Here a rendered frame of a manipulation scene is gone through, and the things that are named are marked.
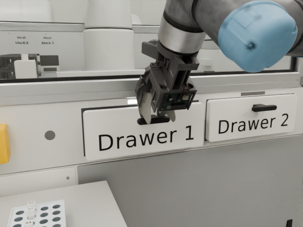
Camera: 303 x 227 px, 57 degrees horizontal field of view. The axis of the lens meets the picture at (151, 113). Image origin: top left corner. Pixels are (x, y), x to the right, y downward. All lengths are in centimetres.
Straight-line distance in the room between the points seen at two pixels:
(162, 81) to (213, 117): 28
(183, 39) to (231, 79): 35
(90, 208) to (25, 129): 21
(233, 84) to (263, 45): 45
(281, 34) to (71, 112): 45
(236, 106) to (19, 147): 53
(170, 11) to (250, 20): 14
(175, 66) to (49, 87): 29
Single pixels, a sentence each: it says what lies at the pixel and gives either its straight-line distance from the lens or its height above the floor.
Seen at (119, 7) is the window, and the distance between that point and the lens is 66.
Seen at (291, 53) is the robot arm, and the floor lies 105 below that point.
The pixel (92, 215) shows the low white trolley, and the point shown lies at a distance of 55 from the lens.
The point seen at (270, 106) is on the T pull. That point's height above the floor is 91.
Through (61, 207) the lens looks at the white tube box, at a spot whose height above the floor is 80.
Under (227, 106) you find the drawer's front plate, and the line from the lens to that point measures 75.
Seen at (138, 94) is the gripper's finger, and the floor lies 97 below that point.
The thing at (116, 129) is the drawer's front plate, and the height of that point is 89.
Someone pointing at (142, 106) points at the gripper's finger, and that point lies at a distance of 57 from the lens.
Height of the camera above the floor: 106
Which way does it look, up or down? 13 degrees down
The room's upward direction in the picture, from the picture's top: straight up
